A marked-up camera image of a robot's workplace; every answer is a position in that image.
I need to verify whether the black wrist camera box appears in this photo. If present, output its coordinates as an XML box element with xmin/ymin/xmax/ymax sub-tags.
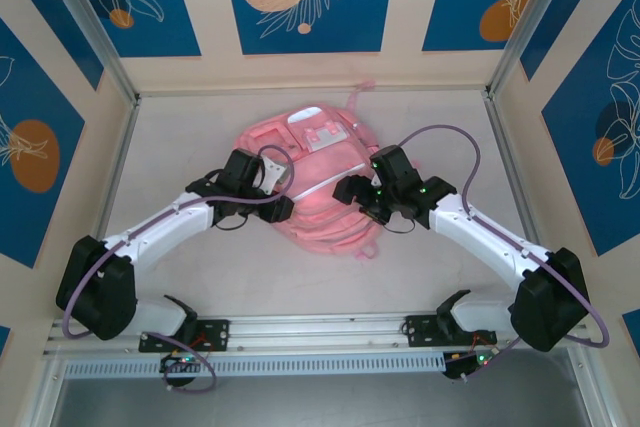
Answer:
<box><xmin>369</xmin><ymin>144</ymin><xmax>420</xmax><ymax>184</ymax></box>
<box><xmin>221</xmin><ymin>148</ymin><xmax>265</xmax><ymax>187</ymax></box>

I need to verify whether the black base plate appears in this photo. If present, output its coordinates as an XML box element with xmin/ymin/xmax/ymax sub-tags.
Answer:
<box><xmin>405</xmin><ymin>313</ymin><xmax>499</xmax><ymax>349</ymax></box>
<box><xmin>138</xmin><ymin>317</ymin><xmax>232</xmax><ymax>354</ymax></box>

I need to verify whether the thin black cable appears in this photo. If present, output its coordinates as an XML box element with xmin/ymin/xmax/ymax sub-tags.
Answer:
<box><xmin>383</xmin><ymin>214</ymin><xmax>417</xmax><ymax>237</ymax></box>
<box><xmin>213</xmin><ymin>214</ymin><xmax>252</xmax><ymax>233</ymax></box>

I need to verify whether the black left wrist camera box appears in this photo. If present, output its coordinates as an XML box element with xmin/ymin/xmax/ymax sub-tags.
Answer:
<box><xmin>221</xmin><ymin>148</ymin><xmax>265</xmax><ymax>187</ymax></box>

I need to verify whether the aluminium mounting rail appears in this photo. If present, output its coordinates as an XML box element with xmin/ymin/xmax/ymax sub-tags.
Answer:
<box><xmin>42</xmin><ymin>307</ymin><xmax>587</xmax><ymax>359</ymax></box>

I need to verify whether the purple cable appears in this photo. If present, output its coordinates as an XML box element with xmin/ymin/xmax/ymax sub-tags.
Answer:
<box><xmin>62</xmin><ymin>145</ymin><xmax>296</xmax><ymax>393</ymax></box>
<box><xmin>398</xmin><ymin>124</ymin><xmax>610</xmax><ymax>383</ymax></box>

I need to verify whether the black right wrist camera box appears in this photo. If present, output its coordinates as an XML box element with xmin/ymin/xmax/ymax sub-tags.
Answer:
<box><xmin>369</xmin><ymin>144</ymin><xmax>420</xmax><ymax>184</ymax></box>

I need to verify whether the small circuit board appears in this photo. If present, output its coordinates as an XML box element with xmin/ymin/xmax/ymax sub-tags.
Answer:
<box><xmin>159</xmin><ymin>352</ymin><xmax>207</xmax><ymax>375</ymax></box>
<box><xmin>442</xmin><ymin>351</ymin><xmax>501</xmax><ymax>381</ymax></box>

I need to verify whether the grey metal panel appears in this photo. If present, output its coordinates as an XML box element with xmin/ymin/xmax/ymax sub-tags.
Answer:
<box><xmin>49</xmin><ymin>376</ymin><xmax>586</xmax><ymax>427</ymax></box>

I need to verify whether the aluminium side rail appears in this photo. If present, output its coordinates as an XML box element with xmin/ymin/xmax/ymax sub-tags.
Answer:
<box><xmin>72</xmin><ymin>96</ymin><xmax>143</xmax><ymax>319</ymax></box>
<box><xmin>482</xmin><ymin>90</ymin><xmax>560</xmax><ymax>308</ymax></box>

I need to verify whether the aluminium frame post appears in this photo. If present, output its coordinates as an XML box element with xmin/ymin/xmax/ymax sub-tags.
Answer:
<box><xmin>485</xmin><ymin>0</ymin><xmax>615</xmax><ymax>101</ymax></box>
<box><xmin>35</xmin><ymin>0</ymin><xmax>142</xmax><ymax>104</ymax></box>

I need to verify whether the grey slotted cable duct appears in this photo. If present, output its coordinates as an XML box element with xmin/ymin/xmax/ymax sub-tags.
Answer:
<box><xmin>63</xmin><ymin>350</ymin><xmax>447</xmax><ymax>378</ymax></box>

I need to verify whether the pink backpack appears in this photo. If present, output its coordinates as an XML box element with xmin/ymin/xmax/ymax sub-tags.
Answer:
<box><xmin>234</xmin><ymin>79</ymin><xmax>385</xmax><ymax>261</ymax></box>

